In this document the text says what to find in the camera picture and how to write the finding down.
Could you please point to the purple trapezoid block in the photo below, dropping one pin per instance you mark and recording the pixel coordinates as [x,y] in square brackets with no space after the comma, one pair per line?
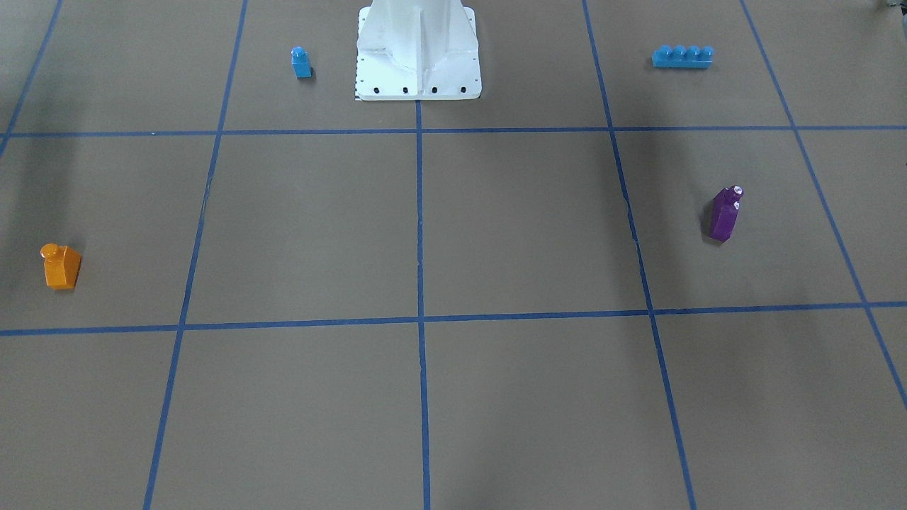
[724,213]

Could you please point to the orange trapezoid block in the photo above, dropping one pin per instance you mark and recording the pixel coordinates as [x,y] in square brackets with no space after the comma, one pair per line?
[61,266]

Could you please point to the small blue single-stud block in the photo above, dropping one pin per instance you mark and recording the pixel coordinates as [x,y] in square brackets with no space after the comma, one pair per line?
[300,63]

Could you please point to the long blue four-stud block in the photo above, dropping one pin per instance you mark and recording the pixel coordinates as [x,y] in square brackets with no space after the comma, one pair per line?
[683,57]

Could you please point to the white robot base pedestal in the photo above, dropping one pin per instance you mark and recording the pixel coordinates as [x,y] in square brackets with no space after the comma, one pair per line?
[417,51]

